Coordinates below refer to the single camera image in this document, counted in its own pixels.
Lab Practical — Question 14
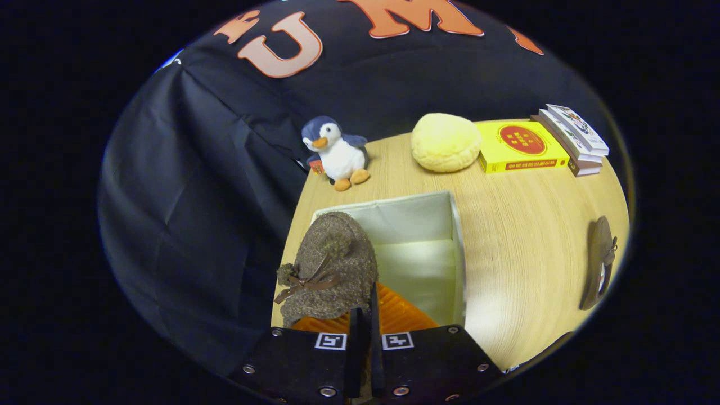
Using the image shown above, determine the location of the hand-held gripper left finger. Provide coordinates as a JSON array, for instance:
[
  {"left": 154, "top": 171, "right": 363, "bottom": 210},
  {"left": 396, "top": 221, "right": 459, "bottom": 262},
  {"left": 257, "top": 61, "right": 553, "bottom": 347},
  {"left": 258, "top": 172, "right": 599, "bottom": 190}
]
[{"left": 228, "top": 307, "right": 369, "bottom": 405}]

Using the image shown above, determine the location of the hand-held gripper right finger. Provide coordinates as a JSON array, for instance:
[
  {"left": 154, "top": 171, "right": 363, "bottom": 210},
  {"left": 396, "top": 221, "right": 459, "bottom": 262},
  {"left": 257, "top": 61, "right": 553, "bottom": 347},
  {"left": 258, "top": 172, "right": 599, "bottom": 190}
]
[{"left": 368, "top": 282, "right": 505, "bottom": 405}]

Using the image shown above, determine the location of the beige fabric storage box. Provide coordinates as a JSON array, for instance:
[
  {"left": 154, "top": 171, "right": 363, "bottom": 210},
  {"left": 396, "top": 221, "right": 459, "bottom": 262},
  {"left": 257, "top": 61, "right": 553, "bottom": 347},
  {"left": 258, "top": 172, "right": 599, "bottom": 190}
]
[{"left": 310, "top": 190, "right": 467, "bottom": 328}]

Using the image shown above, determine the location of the brown fuzzy shoe with bow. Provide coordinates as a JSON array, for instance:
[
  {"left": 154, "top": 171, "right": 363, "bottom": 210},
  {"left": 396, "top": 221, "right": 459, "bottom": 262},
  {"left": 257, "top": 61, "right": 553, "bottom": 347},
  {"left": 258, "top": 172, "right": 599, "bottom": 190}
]
[
  {"left": 272, "top": 211, "right": 379, "bottom": 328},
  {"left": 579, "top": 216, "right": 618, "bottom": 311}
]

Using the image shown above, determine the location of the penguin plush toy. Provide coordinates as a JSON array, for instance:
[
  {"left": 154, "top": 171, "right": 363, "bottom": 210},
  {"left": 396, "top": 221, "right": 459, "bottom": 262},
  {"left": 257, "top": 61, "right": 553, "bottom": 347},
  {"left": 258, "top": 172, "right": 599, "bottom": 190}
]
[{"left": 301, "top": 116, "right": 372, "bottom": 192}]

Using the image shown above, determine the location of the yellow round plush cushion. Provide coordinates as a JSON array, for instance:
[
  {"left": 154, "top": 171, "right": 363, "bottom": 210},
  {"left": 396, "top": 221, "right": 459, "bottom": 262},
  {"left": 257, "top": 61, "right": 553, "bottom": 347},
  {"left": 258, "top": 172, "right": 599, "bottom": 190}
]
[{"left": 411, "top": 113, "right": 483, "bottom": 173}]

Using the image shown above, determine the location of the yellow book with red circle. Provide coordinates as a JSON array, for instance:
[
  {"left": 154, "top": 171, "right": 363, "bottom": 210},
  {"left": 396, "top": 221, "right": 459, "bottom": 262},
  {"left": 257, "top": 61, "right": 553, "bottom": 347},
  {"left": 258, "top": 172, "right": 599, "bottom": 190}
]
[{"left": 475, "top": 120, "right": 570, "bottom": 174}]

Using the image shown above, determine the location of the brown cover book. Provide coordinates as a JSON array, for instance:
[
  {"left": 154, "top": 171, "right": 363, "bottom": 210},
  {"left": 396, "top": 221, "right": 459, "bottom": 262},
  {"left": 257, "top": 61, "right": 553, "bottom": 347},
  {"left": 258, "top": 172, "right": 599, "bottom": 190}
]
[{"left": 532, "top": 115, "right": 601, "bottom": 177}]

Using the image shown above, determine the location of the white illustrated book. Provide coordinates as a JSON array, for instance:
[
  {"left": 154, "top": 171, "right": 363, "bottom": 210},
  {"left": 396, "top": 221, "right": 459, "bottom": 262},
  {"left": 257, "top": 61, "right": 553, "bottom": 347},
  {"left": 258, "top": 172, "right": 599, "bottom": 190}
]
[{"left": 546, "top": 104, "right": 610, "bottom": 156}]

